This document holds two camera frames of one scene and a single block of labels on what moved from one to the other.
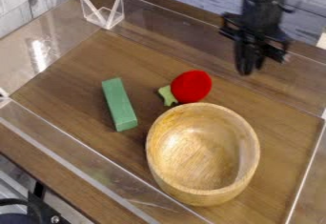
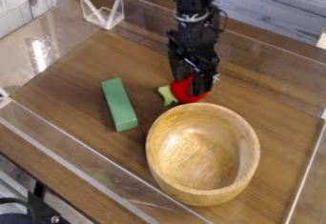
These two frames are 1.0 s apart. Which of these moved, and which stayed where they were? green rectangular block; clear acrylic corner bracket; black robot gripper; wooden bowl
Moved: black robot gripper
Stayed: clear acrylic corner bracket; green rectangular block; wooden bowl
